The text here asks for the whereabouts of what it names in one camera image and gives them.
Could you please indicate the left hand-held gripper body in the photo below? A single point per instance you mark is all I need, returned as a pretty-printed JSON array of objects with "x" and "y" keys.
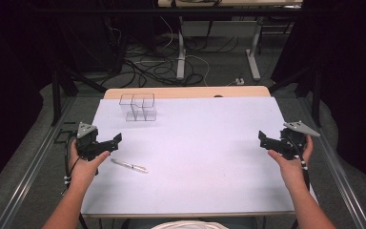
[{"x": 87, "y": 146}]

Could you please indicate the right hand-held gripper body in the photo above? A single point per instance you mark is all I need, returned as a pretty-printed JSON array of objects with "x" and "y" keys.
[{"x": 290, "y": 144}]

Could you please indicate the clear acrylic organizer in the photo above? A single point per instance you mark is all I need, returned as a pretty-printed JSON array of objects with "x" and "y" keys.
[{"x": 138, "y": 106}]

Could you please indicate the person's right hand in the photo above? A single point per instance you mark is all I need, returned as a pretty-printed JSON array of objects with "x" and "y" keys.
[{"x": 294, "y": 170}]

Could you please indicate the person's left hand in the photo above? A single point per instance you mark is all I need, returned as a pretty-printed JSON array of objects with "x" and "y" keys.
[{"x": 82, "y": 171}]

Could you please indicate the black metal stand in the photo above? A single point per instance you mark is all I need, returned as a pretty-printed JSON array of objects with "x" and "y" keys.
[
  {"x": 56, "y": 95},
  {"x": 315, "y": 95}
]

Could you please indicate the white plug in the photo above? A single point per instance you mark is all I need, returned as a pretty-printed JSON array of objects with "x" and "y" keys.
[{"x": 239, "y": 81}]

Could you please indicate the white table cover sheet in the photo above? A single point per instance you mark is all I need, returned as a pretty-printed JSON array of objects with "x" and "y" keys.
[{"x": 197, "y": 159}]

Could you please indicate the white desk leg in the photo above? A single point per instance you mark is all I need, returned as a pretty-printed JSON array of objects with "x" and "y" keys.
[
  {"x": 180, "y": 54},
  {"x": 253, "y": 57}
]

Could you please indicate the dark curtain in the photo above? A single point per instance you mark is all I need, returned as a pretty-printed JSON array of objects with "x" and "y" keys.
[
  {"x": 352, "y": 79},
  {"x": 9, "y": 79}
]

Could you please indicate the person's light clothing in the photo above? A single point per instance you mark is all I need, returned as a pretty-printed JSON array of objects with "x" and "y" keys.
[{"x": 189, "y": 225}]

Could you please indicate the aluminium floor rail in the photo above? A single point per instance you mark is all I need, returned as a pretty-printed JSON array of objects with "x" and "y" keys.
[
  {"x": 31, "y": 165},
  {"x": 336, "y": 171}
]

